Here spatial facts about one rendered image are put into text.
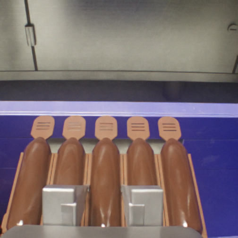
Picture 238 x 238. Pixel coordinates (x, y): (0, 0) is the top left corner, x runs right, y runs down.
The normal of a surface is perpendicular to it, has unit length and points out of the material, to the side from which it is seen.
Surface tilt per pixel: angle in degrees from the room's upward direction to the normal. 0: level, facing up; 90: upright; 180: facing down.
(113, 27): 90
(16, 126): 90
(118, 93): 0
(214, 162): 90
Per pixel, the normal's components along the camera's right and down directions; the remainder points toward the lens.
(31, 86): 0.03, -0.73
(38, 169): 0.48, -0.64
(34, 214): 0.68, -0.54
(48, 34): 0.02, 0.69
